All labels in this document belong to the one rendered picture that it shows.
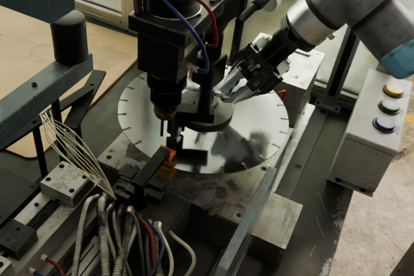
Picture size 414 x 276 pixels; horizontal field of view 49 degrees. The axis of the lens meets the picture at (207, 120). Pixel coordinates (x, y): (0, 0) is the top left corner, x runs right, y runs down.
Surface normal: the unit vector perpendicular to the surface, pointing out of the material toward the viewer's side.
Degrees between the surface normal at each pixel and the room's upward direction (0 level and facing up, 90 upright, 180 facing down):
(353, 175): 90
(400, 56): 83
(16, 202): 0
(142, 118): 0
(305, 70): 0
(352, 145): 90
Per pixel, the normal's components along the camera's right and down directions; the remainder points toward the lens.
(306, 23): -0.45, 0.40
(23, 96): 0.11, -0.74
